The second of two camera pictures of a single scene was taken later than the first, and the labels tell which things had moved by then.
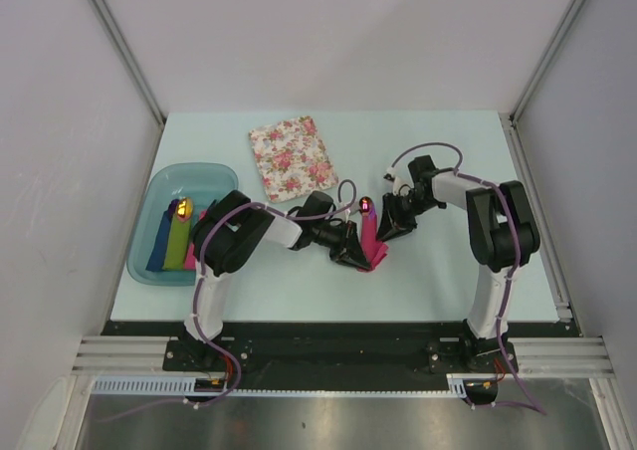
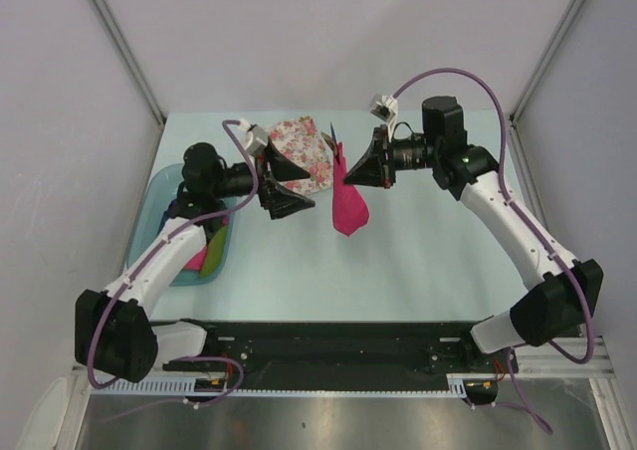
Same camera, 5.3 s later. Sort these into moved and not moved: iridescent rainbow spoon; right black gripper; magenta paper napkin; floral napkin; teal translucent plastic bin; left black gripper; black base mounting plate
Moved: right black gripper; magenta paper napkin; iridescent rainbow spoon; left black gripper
Not moved: teal translucent plastic bin; black base mounting plate; floral napkin
